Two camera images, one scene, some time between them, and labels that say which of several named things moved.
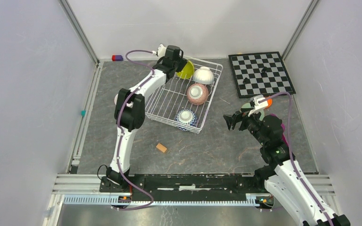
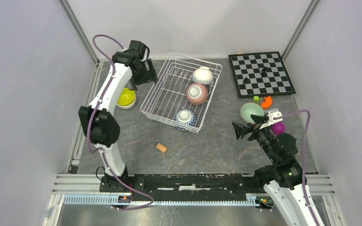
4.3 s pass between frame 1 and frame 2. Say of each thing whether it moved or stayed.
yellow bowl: moved
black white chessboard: stayed
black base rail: stayed
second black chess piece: stayed
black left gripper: moved
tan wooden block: stayed
